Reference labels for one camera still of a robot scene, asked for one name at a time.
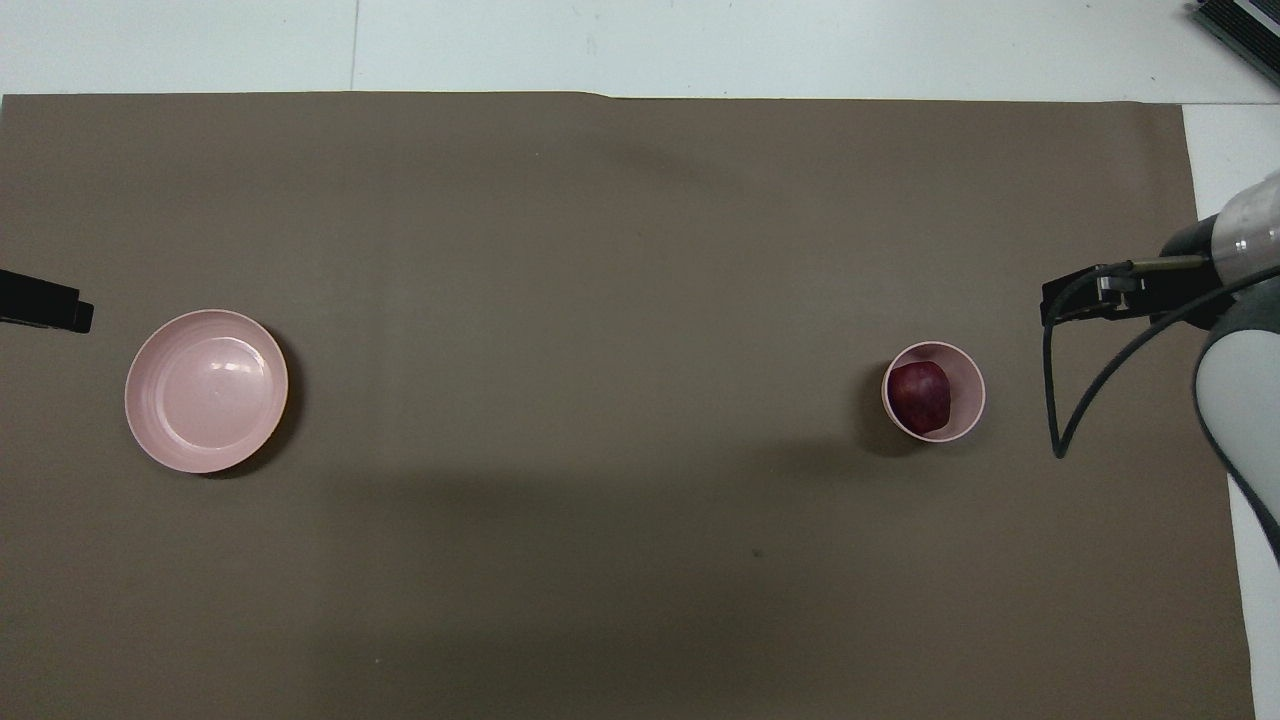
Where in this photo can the black ribbed device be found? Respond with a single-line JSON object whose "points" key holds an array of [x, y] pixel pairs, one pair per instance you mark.
{"points": [[1240, 35]]}

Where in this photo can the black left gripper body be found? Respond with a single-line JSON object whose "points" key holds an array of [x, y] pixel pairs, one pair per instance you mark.
{"points": [[35, 300]]}

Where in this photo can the dark red apple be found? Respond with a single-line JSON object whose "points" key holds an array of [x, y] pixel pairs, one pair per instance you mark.
{"points": [[920, 397]]}

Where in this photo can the brown table mat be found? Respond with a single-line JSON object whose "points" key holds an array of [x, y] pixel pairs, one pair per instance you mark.
{"points": [[600, 520]]}

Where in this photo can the pink bowl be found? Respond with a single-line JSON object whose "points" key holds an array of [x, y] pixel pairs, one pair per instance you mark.
{"points": [[965, 395]]}

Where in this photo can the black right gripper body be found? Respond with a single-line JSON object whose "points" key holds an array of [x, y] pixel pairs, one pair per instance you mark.
{"points": [[1175, 280]]}

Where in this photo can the pink plate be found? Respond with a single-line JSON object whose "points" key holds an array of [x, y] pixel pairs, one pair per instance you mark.
{"points": [[205, 390]]}

